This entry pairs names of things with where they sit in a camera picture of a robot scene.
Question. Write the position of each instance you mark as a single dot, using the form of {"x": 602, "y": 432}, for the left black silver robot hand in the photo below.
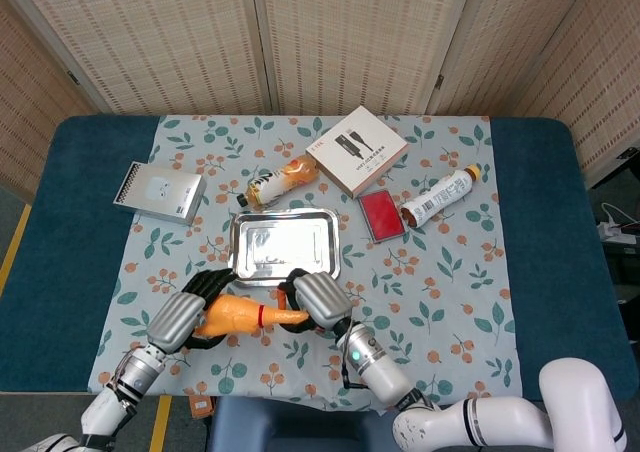
{"x": 175, "y": 322}

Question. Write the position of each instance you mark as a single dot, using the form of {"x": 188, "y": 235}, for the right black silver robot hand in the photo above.
{"x": 322, "y": 299}

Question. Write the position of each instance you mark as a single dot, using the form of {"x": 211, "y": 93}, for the orange rubber chicken toy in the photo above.
{"x": 240, "y": 317}

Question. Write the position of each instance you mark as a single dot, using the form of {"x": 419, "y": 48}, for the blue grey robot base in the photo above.
{"x": 300, "y": 432}

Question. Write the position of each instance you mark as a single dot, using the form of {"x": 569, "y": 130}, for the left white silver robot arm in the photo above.
{"x": 125, "y": 387}

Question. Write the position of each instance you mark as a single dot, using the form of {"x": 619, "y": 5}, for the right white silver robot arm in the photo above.
{"x": 450, "y": 412}

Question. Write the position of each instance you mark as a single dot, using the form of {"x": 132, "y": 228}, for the floral patterned tablecloth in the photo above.
{"x": 450, "y": 297}

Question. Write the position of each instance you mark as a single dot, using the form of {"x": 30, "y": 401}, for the stainless steel rectangular tray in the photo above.
{"x": 285, "y": 244}

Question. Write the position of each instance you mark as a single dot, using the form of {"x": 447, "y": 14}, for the small orange tag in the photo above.
{"x": 201, "y": 407}

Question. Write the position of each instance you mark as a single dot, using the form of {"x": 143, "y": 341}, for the red ink pad case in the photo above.
{"x": 382, "y": 214}

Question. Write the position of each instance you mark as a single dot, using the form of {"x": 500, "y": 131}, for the orange tea plastic bottle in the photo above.
{"x": 280, "y": 182}

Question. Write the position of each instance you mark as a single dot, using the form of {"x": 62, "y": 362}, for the silver grey product box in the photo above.
{"x": 160, "y": 192}

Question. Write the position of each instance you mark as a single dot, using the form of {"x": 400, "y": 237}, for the dark blue table cover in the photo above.
{"x": 75, "y": 222}

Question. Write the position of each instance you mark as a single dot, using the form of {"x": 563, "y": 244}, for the white label brown drink bottle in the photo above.
{"x": 442, "y": 194}

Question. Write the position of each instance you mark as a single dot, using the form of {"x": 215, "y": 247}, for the metal screen hinge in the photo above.
{"x": 439, "y": 81}
{"x": 73, "y": 77}

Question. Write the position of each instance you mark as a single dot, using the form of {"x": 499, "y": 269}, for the woven folding screen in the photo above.
{"x": 350, "y": 37}

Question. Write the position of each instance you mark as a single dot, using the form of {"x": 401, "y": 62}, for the white power strip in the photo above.
{"x": 620, "y": 233}

